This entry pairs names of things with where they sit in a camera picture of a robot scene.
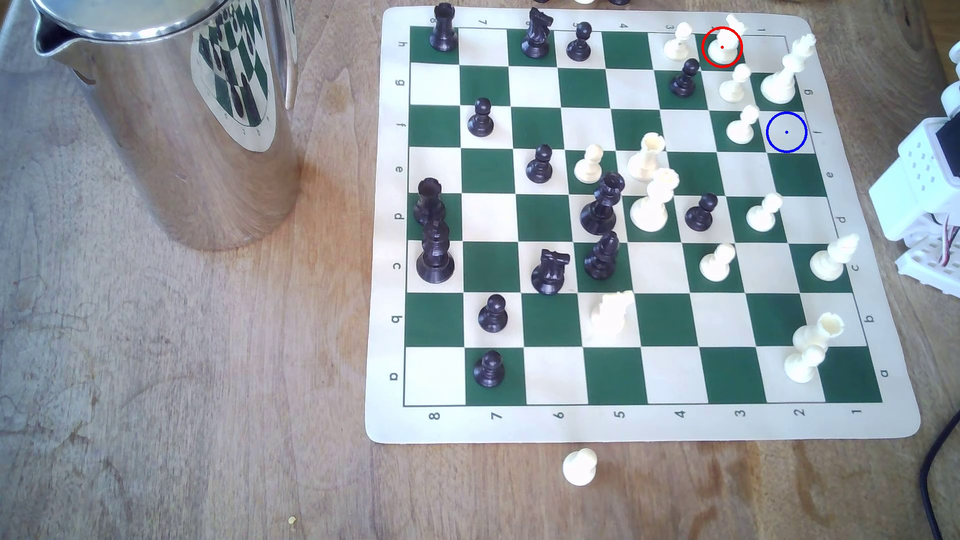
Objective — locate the black pawn chess piece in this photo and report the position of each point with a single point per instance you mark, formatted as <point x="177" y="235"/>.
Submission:
<point x="579" y="49"/>
<point x="539" y="170"/>
<point x="684" y="82"/>
<point x="493" y="319"/>
<point x="699" y="217"/>
<point x="481" y="124"/>
<point x="489" y="373"/>

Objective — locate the black bishop chess piece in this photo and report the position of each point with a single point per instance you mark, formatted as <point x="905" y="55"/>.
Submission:
<point x="600" y="262"/>

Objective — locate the white perforated base plate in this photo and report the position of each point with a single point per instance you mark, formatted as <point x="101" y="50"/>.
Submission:
<point x="930" y="262"/>

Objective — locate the white king chess piece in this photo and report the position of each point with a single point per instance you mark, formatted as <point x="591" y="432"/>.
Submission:
<point x="778" y="86"/>

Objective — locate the white queen chess piece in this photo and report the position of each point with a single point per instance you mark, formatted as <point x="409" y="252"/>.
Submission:
<point x="649" y="212"/>

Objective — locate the stainless steel pitcher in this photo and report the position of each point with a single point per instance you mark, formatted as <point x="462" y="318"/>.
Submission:
<point x="172" y="135"/>

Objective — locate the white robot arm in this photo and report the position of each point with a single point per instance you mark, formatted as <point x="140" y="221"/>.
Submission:
<point x="911" y="187"/>

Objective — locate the black queen chess piece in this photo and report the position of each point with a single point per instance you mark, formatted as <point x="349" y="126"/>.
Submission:
<point x="598" y="216"/>

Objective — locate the white rook chess piece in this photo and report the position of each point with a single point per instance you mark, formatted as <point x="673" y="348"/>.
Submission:
<point x="643" y="161"/>
<point x="821" y="330"/>

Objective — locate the white knight chess piece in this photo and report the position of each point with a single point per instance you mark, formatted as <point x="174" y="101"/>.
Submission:
<point x="610" y="316"/>
<point x="724" y="51"/>

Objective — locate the black knight chess piece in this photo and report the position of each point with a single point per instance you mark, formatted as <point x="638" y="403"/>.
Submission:
<point x="536" y="41"/>
<point x="548" y="276"/>

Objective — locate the white pawn chess piece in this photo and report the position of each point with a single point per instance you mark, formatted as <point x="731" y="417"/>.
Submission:
<point x="740" y="132"/>
<point x="760" y="218"/>
<point x="589" y="169"/>
<point x="579" y="469"/>
<point x="732" y="90"/>
<point x="799" y="367"/>
<point x="677" y="48"/>
<point x="715" y="268"/>

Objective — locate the white bishop chess piece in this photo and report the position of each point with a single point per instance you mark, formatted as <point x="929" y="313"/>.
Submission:
<point x="826" y="264"/>

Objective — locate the green and cream chess mat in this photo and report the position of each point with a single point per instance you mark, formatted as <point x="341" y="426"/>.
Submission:
<point x="675" y="420"/>

